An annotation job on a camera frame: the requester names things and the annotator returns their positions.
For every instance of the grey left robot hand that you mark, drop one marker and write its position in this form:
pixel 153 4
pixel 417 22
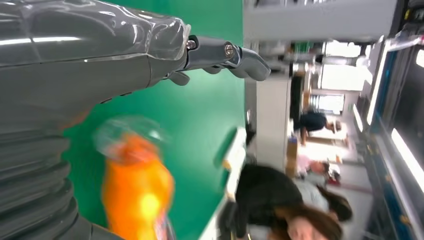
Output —
pixel 82 59

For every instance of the orange plastic bottle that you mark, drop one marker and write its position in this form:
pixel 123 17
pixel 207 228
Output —
pixel 136 192

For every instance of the white tube with barcode label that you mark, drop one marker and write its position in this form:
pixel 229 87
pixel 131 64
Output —
pixel 236 149

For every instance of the white desk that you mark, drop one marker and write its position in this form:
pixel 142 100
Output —
pixel 212 228

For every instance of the person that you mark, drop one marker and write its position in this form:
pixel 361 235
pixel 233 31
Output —
pixel 265 195
pixel 313 122

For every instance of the ceiling light panel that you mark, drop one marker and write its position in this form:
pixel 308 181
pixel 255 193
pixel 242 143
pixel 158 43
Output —
pixel 409 159

